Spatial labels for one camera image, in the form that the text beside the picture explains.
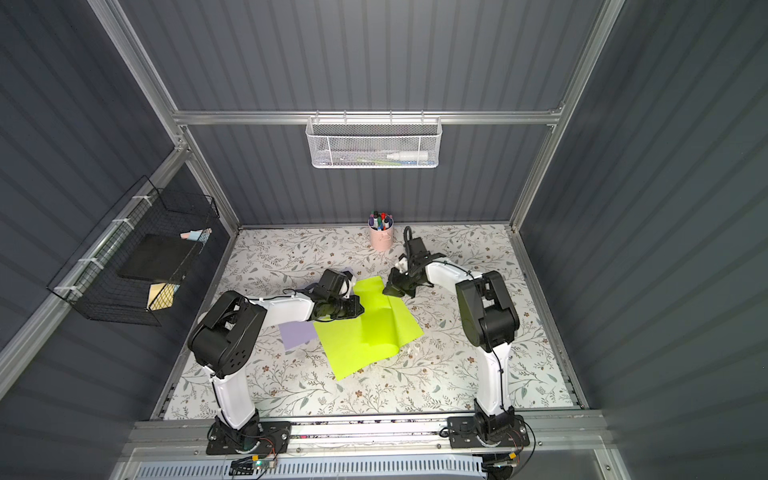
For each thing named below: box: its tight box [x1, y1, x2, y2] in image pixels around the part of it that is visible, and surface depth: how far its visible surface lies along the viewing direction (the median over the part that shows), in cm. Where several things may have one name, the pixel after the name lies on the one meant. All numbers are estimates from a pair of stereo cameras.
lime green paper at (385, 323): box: [353, 276, 425, 361], surface depth 94 cm
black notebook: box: [117, 234, 203, 282], surface depth 76 cm
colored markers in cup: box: [368, 210, 393, 231], surface depth 107 cm
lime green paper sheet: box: [313, 298, 424, 381], surface depth 92 cm
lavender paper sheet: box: [278, 320, 318, 350], surface depth 92 cm
